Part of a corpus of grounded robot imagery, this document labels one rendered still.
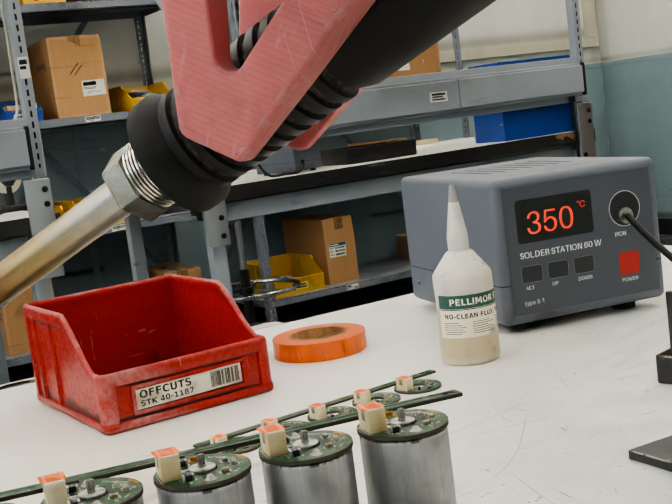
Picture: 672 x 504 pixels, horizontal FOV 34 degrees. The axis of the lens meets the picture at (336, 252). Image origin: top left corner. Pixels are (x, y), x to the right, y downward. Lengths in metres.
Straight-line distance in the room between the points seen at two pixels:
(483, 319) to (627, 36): 5.84
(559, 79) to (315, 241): 1.87
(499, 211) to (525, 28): 5.57
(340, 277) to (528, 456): 4.51
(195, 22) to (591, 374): 0.41
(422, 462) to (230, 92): 0.14
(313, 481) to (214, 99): 0.12
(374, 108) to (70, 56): 1.77
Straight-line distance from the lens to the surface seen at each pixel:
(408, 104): 3.08
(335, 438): 0.29
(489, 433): 0.49
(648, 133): 6.36
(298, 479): 0.28
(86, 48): 4.49
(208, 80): 0.19
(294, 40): 0.18
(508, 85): 3.30
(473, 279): 0.60
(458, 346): 0.61
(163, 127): 0.20
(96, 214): 0.22
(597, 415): 0.50
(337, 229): 4.94
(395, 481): 0.29
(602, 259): 0.70
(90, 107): 4.47
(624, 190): 0.70
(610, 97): 6.53
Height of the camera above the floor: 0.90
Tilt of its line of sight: 7 degrees down
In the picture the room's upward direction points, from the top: 7 degrees counter-clockwise
